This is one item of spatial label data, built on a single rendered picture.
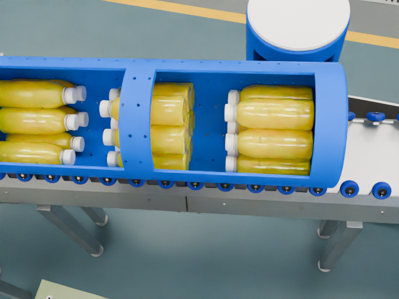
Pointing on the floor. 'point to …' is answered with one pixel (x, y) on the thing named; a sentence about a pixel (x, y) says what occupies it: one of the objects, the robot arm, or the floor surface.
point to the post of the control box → (12, 291)
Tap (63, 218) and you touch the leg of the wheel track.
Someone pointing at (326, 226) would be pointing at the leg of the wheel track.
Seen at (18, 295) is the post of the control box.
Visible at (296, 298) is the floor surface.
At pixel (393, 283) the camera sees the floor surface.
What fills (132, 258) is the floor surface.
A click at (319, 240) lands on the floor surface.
